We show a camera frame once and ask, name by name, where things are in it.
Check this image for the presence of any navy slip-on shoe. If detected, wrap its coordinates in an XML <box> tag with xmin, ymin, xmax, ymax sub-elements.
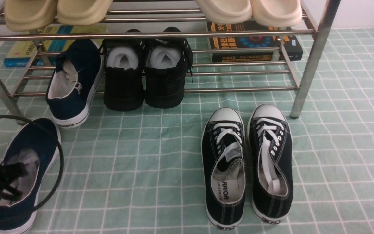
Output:
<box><xmin>46</xmin><ymin>39</ymin><xmax>104</xmax><ymax>128</ymax></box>
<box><xmin>0</xmin><ymin>118</ymin><xmax>61</xmax><ymax>221</ymax></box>

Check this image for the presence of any metal shoe rack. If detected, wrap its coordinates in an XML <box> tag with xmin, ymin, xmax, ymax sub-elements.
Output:
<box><xmin>0</xmin><ymin>0</ymin><xmax>340</xmax><ymax>120</ymax></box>

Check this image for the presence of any blue yellow book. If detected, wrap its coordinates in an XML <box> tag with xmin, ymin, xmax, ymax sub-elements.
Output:
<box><xmin>3</xmin><ymin>24</ymin><xmax>108</xmax><ymax>68</ymax></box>

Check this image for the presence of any beige slipper far left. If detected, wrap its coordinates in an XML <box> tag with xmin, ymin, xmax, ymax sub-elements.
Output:
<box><xmin>4</xmin><ymin>0</ymin><xmax>58</xmax><ymax>32</ymax></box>

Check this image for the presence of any beige slipper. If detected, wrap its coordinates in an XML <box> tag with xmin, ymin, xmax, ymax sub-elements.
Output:
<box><xmin>57</xmin><ymin>0</ymin><xmax>113</xmax><ymax>26</ymax></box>
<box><xmin>4</xmin><ymin>0</ymin><xmax>58</xmax><ymax>32</ymax></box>

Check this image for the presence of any black lace-up shoe left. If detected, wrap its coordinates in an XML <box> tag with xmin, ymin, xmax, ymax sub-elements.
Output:
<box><xmin>102</xmin><ymin>38</ymin><xmax>146</xmax><ymax>112</ymax></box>

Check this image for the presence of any black lace-up shoe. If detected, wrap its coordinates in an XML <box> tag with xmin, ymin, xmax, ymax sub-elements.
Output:
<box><xmin>102</xmin><ymin>38</ymin><xmax>146</xmax><ymax>112</ymax></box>
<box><xmin>144</xmin><ymin>37</ymin><xmax>193</xmax><ymax>109</ymax></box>

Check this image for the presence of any black lace-up shoe right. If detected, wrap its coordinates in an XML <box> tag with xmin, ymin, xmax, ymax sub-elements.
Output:
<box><xmin>144</xmin><ymin>37</ymin><xmax>193</xmax><ymax>109</ymax></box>

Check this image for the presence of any black canvas sneaker left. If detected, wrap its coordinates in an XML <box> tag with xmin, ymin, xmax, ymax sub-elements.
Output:
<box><xmin>201</xmin><ymin>108</ymin><xmax>246</xmax><ymax>230</ymax></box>

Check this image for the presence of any black canvas sneaker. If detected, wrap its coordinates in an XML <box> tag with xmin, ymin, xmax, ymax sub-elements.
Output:
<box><xmin>201</xmin><ymin>108</ymin><xmax>246</xmax><ymax>230</ymax></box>
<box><xmin>247</xmin><ymin>104</ymin><xmax>293</xmax><ymax>225</ymax></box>

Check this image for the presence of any black canvas sneaker right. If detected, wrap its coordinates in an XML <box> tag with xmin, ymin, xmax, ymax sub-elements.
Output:
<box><xmin>247</xmin><ymin>104</ymin><xmax>293</xmax><ymax>225</ymax></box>

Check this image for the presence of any cream slipper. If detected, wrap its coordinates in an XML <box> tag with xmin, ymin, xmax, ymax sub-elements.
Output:
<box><xmin>250</xmin><ymin>0</ymin><xmax>302</xmax><ymax>28</ymax></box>
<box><xmin>195</xmin><ymin>0</ymin><xmax>252</xmax><ymax>24</ymax></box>

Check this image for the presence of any cream slipper far right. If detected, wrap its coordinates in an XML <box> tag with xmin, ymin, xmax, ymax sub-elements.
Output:
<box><xmin>250</xmin><ymin>0</ymin><xmax>302</xmax><ymax>28</ymax></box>

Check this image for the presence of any black orange book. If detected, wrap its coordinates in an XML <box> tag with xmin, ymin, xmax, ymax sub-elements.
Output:
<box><xmin>206</xmin><ymin>21</ymin><xmax>303</xmax><ymax>63</ymax></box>

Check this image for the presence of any black cable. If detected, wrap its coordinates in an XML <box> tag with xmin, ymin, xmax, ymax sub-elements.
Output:
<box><xmin>0</xmin><ymin>115</ymin><xmax>65</xmax><ymax>228</ymax></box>

